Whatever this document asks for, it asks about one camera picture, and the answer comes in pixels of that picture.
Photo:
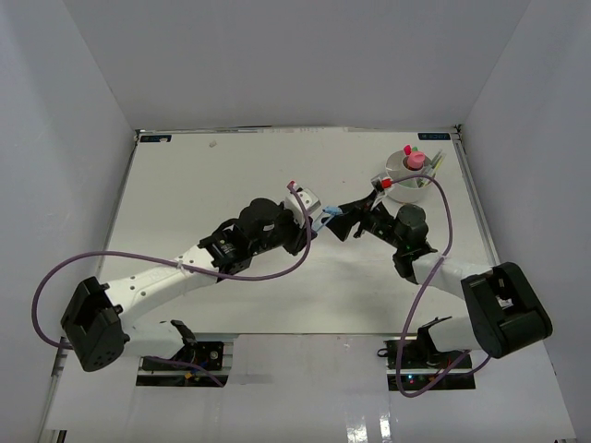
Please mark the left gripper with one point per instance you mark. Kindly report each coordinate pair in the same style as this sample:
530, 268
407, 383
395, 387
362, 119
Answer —
299, 235

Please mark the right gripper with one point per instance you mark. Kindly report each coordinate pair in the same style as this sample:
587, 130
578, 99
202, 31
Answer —
360, 210

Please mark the blue highlighter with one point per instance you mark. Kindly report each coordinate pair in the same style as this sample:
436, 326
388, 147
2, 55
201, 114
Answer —
325, 216

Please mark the pink-lidded small jar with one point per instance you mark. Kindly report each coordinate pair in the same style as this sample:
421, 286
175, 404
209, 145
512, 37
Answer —
415, 160

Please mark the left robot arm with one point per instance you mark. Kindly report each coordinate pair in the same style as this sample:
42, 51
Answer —
102, 320

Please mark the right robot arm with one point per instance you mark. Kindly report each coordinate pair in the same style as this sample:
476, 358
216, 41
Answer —
504, 314

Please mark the white round divided container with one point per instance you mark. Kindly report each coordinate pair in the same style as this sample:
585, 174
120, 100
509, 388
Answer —
405, 190

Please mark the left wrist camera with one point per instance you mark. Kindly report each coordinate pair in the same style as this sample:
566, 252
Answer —
302, 202

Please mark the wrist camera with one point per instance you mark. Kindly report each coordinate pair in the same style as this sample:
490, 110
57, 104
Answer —
381, 184
302, 202

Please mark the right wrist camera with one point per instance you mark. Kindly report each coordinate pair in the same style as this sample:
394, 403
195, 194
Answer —
381, 184

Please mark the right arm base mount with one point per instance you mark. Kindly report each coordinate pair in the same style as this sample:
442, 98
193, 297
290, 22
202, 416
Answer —
421, 364

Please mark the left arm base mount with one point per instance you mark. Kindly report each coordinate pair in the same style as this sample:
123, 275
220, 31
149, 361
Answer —
198, 364

